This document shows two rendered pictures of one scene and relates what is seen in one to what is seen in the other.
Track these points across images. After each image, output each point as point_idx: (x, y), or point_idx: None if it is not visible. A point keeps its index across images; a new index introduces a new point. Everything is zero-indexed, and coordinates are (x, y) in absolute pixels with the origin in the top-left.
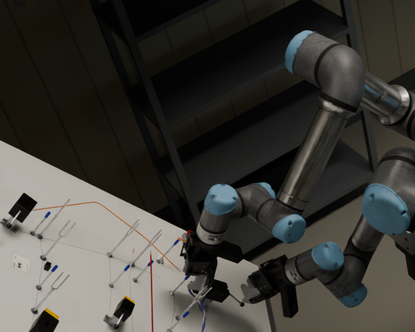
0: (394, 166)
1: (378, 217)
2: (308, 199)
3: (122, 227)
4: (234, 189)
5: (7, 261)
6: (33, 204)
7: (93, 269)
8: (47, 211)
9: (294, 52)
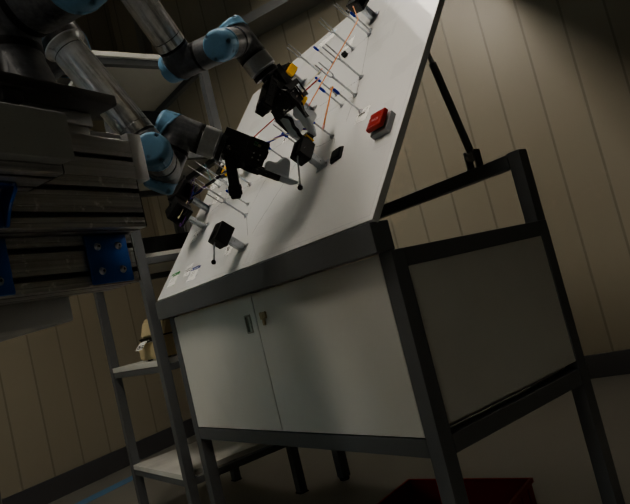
0: None
1: None
2: (152, 44)
3: (391, 66)
4: (222, 23)
5: (349, 38)
6: (352, 1)
7: (348, 77)
8: (392, 20)
9: None
